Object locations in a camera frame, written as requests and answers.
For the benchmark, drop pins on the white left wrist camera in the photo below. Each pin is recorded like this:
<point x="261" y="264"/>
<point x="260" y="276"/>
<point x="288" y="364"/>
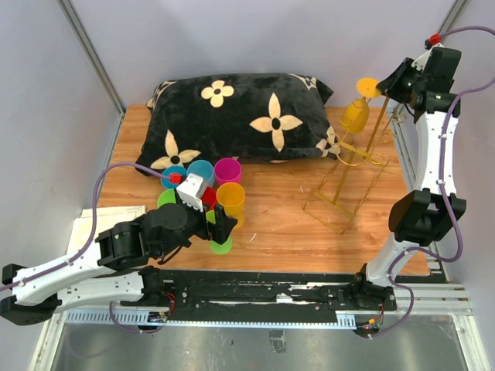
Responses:
<point x="191" y="189"/>

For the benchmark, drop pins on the gold wire glass rack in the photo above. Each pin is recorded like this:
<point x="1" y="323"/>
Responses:
<point x="336" y="200"/>

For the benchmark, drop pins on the white folded cloth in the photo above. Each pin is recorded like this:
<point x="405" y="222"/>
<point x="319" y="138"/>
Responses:
<point x="107" y="217"/>

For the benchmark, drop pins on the black floral plush pillow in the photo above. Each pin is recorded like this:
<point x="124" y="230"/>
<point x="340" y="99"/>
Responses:
<point x="254" y="117"/>

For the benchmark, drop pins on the red wine glass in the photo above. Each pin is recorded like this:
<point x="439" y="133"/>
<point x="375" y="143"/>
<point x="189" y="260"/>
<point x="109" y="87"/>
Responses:
<point x="209" y="197"/>

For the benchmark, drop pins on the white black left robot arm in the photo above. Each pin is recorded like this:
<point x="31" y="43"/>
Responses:
<point x="112" y="267"/>

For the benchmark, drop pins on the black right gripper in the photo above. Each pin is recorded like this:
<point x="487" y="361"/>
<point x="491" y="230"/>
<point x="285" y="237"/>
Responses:
<point x="390" y="86"/>

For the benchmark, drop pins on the green wine glass row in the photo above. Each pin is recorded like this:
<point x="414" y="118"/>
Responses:
<point x="218" y="248"/>

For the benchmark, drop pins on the blue wine glass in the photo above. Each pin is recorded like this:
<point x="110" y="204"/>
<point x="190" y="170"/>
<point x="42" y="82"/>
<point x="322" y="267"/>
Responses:
<point x="204" y="169"/>
<point x="176" y="174"/>

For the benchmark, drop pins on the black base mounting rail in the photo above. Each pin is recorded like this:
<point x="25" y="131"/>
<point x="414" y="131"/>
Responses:
<point x="256" y="297"/>

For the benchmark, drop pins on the blue wine glass front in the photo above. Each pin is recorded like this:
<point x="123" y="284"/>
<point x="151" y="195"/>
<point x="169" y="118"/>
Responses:
<point x="176" y="174"/>

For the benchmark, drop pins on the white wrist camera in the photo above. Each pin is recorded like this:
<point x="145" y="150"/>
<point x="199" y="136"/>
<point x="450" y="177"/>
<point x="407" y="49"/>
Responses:
<point x="191" y="189"/>
<point x="420" y="63"/>

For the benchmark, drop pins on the orange wine glass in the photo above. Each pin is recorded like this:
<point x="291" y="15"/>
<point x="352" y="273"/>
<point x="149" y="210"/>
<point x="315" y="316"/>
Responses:
<point x="231" y="196"/>
<point x="356" y="114"/>

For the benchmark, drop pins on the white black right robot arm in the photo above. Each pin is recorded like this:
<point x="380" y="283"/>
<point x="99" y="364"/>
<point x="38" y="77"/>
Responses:
<point x="432" y="208"/>

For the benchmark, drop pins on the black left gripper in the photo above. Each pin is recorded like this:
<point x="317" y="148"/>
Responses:
<point x="219" y="232"/>

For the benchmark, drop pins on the pink wine glass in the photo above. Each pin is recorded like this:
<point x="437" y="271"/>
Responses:
<point x="227" y="170"/>

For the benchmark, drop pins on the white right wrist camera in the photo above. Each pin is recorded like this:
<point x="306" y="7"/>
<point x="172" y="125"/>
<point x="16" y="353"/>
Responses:
<point x="420" y="63"/>

